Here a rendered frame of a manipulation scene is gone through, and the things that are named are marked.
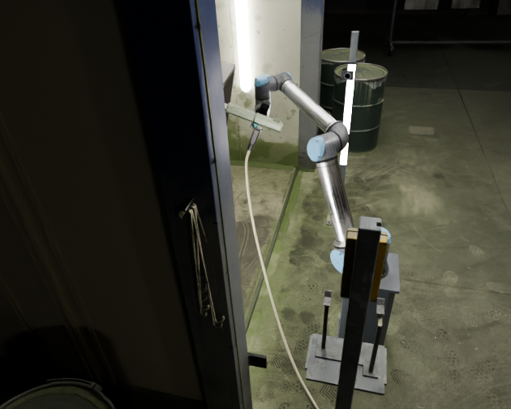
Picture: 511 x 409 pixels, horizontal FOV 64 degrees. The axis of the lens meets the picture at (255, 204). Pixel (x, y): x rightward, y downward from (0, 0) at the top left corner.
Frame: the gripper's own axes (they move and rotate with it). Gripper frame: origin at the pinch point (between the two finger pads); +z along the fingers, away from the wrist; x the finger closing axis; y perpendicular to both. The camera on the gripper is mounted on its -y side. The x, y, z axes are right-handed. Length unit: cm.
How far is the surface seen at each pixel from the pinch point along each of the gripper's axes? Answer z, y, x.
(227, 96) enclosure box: -37.7, 7.3, 22.0
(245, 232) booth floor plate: -80, 137, -30
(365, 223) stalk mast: 109, -35, -31
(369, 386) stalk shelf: 104, 39, -74
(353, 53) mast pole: -104, -30, -48
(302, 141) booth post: -192, 87, -60
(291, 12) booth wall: -192, -23, 0
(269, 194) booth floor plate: -140, 129, -45
